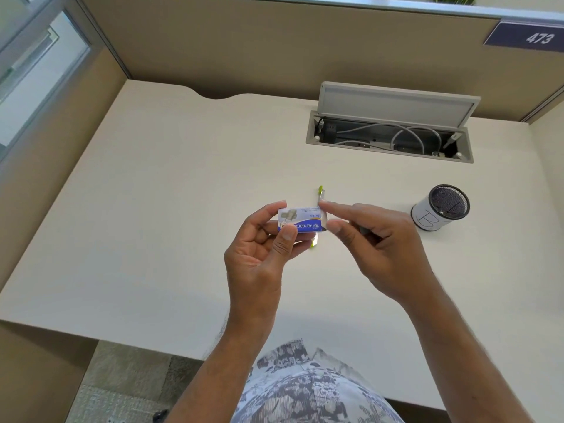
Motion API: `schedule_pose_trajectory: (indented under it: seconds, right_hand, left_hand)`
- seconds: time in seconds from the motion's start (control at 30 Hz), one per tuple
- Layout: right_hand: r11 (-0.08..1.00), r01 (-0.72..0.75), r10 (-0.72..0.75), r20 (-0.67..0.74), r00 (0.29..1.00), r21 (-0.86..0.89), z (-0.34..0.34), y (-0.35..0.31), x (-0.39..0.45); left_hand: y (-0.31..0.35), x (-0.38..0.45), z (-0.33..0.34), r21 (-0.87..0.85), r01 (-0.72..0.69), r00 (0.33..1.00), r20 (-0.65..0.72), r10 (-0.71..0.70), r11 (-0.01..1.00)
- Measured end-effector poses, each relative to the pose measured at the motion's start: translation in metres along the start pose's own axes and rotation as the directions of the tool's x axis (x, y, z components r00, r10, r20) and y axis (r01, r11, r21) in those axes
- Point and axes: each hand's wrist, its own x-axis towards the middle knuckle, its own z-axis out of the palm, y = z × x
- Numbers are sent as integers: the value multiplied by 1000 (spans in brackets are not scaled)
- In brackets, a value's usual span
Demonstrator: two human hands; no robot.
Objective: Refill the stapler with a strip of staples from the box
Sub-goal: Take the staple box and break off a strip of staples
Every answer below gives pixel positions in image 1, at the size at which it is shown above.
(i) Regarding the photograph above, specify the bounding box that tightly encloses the white black mesh pen holder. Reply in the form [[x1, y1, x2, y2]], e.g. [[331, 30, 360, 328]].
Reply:
[[410, 184, 471, 233]]

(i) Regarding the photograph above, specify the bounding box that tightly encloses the blue staples box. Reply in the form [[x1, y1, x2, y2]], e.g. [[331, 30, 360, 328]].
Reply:
[[277, 206, 329, 234]]

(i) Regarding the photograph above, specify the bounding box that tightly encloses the beige partition with glass window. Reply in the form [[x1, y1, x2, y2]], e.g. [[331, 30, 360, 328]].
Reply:
[[0, 0, 133, 291]]

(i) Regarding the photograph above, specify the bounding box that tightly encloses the grey white patterned shirt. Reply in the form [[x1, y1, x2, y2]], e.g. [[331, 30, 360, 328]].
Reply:
[[230, 338, 406, 423]]

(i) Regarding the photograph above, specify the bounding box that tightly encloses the person's left hand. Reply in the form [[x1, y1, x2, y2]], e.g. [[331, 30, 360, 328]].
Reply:
[[223, 199, 316, 320]]

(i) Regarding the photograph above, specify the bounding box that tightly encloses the green and silver stapler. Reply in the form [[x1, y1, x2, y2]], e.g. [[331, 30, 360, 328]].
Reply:
[[310, 185, 328, 250]]

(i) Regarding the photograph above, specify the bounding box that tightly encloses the cream cubicle partition panel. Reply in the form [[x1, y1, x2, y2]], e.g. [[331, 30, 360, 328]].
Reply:
[[528, 85, 564, 243]]

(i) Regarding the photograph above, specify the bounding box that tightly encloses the white looped cable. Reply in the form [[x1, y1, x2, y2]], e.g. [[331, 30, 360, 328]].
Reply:
[[337, 123, 443, 156]]

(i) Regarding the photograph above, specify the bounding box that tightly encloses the person's left forearm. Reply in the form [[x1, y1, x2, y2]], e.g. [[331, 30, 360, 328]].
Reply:
[[165, 303, 281, 423]]

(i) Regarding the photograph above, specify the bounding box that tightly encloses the dark blue number sign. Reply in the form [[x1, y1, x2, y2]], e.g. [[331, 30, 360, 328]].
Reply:
[[482, 21, 564, 53]]

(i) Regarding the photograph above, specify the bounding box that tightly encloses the person's right forearm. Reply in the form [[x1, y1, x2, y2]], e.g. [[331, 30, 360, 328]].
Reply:
[[403, 290, 536, 423]]

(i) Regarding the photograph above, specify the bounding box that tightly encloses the grey cable box lid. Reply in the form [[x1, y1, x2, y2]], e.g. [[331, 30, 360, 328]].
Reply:
[[318, 81, 482, 128]]

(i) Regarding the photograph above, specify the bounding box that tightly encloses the beige partition with metal rail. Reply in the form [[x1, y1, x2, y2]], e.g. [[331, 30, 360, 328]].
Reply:
[[77, 0, 564, 124]]

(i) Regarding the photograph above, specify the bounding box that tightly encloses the person's right hand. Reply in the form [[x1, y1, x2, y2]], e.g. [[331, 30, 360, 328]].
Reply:
[[317, 200, 447, 310]]

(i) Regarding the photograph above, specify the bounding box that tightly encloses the grey desk cable tray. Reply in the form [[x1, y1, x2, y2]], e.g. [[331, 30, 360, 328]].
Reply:
[[305, 110, 475, 165]]

